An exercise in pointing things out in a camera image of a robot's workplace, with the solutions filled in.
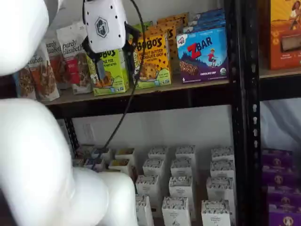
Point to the white cartons on lower shelf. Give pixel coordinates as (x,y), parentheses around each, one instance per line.
(200,195)

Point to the blue granola bag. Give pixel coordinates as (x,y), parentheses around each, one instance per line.
(23,82)

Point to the red label granola bag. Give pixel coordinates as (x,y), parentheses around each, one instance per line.
(75,66)

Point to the blue Zbar box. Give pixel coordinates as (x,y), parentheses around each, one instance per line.
(211,13)
(209,21)
(204,28)
(202,56)

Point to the green oat bites box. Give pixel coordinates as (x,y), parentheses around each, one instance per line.
(113,77)
(148,24)

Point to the large orange box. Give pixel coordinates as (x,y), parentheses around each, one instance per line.
(282,35)

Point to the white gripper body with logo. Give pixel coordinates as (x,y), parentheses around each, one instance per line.
(105,26)

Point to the orange oat bites box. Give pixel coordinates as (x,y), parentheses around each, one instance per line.
(173,54)
(155,66)
(178,20)

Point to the white carton with yellow print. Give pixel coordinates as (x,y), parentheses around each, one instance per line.
(124,155)
(120,164)

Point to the particle board shelf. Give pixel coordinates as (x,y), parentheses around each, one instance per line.
(282,73)
(177,84)

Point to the purple box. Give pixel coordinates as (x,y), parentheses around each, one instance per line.
(284,199)
(284,220)
(277,156)
(278,176)

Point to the black metal shelf rack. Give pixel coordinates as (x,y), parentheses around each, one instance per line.
(249,164)
(237,117)

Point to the white sheet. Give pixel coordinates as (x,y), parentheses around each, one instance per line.
(279,122)

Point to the white carton with dark print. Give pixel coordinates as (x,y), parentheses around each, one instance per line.
(94,164)
(106,156)

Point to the white patterned carton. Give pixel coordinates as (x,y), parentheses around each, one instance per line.
(181,188)
(219,188)
(215,214)
(144,212)
(153,167)
(158,153)
(222,154)
(147,188)
(185,153)
(181,168)
(175,212)
(222,169)

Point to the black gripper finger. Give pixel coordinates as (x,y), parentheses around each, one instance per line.
(100,68)
(130,44)

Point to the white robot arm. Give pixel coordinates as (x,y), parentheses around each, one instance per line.
(35,153)

